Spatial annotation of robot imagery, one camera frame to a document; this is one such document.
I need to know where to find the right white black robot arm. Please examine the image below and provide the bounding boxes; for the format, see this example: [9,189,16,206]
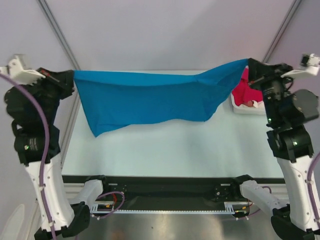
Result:
[230,54,320,240]

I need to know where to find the aluminium frame rail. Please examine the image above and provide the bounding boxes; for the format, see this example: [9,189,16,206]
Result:
[64,183,289,203]

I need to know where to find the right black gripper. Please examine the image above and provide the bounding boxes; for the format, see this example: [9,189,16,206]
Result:
[247,57,298,126]

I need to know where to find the white slotted cable duct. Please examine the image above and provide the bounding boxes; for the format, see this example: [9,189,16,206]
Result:
[89,201,251,215]

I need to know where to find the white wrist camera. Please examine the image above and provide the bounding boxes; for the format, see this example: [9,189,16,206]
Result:
[281,53,320,80]
[0,54,46,85]

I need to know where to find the white t shirt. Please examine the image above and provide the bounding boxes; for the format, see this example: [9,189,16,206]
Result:
[237,100,265,110]

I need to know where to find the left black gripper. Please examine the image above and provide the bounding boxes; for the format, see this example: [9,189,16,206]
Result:
[26,66,75,124]

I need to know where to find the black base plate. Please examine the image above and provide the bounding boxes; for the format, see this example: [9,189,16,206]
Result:
[62,174,261,211]

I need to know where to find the blue t shirt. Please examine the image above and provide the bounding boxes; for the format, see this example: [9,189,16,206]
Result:
[73,59,248,137]

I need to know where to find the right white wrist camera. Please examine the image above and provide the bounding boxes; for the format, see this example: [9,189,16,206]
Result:
[281,53,320,80]

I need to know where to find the pink t shirt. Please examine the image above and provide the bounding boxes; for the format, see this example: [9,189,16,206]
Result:
[231,67,263,106]

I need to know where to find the white plastic basket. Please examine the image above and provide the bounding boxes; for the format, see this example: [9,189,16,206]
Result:
[230,94,266,115]

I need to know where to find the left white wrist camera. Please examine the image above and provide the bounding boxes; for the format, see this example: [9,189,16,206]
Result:
[0,54,46,85]

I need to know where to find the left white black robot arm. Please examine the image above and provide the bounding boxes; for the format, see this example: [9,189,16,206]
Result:
[0,65,90,240]

